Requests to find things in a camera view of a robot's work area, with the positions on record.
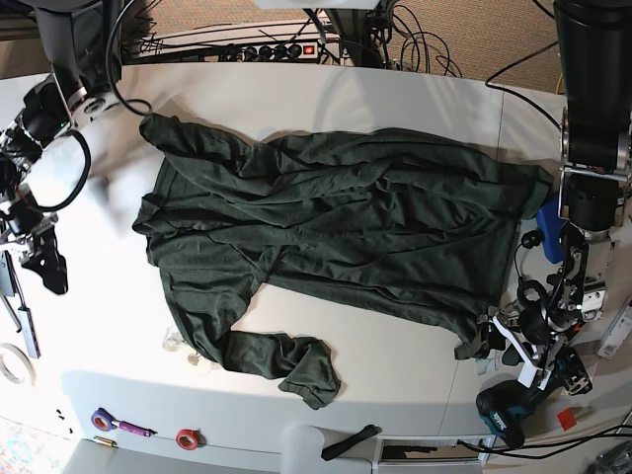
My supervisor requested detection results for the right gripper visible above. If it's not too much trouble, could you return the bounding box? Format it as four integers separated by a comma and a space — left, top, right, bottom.
1, 195, 68, 295

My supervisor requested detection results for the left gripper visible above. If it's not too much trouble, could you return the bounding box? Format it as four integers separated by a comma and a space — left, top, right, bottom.
473, 305, 573, 390

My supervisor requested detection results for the dark green t-shirt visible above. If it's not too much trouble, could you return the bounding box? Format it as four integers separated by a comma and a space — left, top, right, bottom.
132, 114, 554, 410

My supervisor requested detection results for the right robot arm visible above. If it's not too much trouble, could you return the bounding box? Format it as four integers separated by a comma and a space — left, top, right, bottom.
1, 1, 132, 294

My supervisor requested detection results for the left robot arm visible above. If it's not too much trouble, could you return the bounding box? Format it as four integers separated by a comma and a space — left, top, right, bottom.
492, 1, 631, 393

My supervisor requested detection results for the paper instruction booklet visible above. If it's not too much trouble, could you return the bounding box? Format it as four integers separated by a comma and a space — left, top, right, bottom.
475, 352, 499, 376

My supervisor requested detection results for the dark remote control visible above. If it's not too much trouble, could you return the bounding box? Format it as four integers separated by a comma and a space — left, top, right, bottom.
0, 251, 16, 297

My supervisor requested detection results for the grey usb hub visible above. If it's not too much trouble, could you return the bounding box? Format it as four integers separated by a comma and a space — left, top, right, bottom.
18, 306, 40, 359

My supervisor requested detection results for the red square card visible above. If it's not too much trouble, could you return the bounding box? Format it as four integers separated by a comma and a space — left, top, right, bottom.
557, 408, 577, 432

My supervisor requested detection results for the white tape roll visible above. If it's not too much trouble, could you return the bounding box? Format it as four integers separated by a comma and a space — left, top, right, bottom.
0, 343, 37, 386

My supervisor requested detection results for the white rectangular device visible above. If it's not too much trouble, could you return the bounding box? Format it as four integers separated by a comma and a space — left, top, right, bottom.
596, 302, 631, 359

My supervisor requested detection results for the blue box with black knob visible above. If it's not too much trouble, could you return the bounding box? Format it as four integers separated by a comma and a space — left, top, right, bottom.
536, 197, 563, 264

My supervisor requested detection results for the purple tape roll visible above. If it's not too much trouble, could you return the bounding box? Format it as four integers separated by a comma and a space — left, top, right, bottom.
91, 408, 117, 433

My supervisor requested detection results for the gold green small cylinder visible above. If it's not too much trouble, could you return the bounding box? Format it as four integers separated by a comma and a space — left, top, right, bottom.
93, 436, 118, 448

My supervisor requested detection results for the purple marker pen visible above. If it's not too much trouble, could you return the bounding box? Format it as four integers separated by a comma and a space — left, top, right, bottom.
115, 421, 156, 437

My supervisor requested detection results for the red tape roll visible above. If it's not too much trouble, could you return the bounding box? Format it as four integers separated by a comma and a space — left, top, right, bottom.
175, 429, 200, 450

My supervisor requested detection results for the black power strip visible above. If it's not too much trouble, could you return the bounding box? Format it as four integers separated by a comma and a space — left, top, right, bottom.
217, 42, 319, 63

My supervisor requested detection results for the black cordless drill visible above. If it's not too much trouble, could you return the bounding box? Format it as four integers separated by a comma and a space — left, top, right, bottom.
476, 347, 593, 449

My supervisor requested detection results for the black cable with carabiner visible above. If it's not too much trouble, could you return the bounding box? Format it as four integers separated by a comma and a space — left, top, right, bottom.
511, 229, 542, 282

